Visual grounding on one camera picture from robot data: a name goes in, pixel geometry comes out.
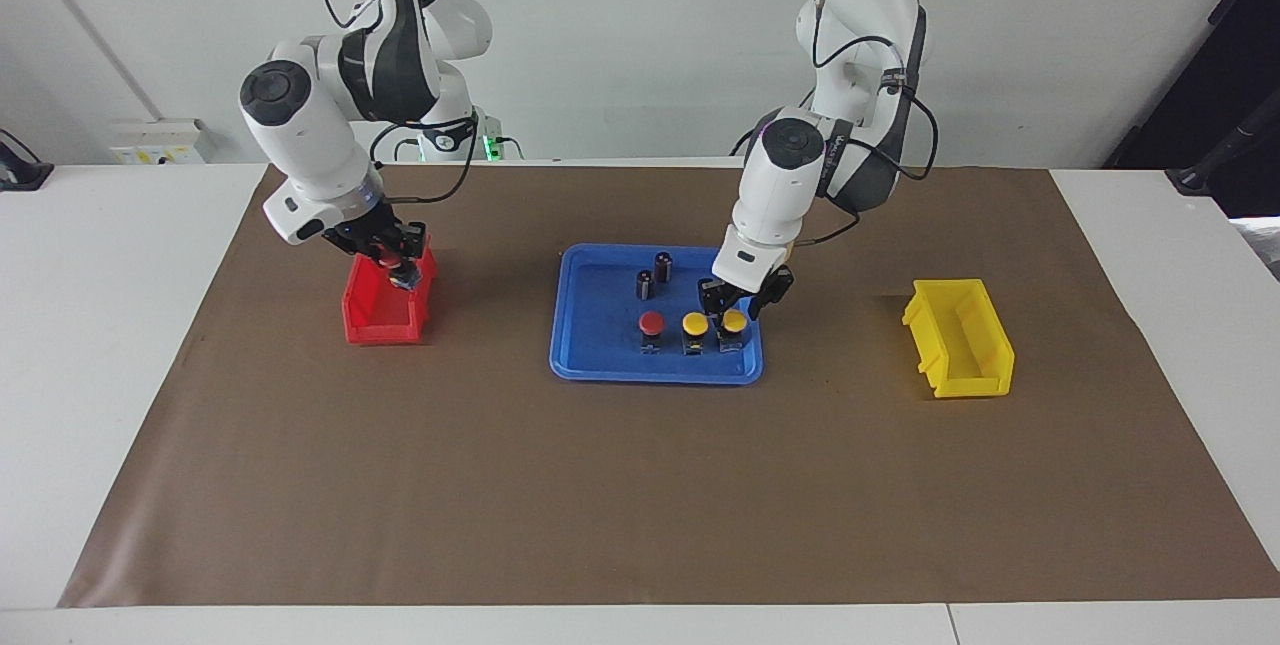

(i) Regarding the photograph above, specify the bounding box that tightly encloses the red plastic storage bin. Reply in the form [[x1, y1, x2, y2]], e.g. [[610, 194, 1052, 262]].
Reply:
[[342, 240, 439, 346]]

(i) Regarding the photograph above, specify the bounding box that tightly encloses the small black device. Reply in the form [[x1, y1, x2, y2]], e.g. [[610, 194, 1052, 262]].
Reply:
[[0, 128, 54, 192]]

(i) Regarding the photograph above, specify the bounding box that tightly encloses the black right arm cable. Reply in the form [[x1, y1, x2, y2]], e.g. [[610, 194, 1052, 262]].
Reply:
[[303, 0, 483, 206]]

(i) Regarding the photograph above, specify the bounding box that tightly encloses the white wall socket box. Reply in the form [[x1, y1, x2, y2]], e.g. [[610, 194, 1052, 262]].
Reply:
[[108, 119, 208, 166]]

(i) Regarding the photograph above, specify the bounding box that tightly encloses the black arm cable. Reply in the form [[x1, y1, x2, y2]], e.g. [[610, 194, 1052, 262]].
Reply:
[[303, 0, 483, 206], [735, 0, 941, 246]]

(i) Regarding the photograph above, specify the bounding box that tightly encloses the brown paper table mat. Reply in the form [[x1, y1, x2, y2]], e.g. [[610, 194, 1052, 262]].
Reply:
[[58, 163, 1280, 609]]

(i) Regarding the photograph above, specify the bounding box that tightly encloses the yellow plastic storage bin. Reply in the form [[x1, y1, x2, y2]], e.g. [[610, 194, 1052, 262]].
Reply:
[[902, 278, 1016, 399]]

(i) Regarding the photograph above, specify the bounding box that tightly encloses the blue plastic tray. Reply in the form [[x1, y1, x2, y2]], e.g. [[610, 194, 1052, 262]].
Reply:
[[548, 243, 765, 386]]

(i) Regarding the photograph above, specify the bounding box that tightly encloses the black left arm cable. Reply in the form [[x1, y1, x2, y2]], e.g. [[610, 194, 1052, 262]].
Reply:
[[735, 0, 941, 246]]

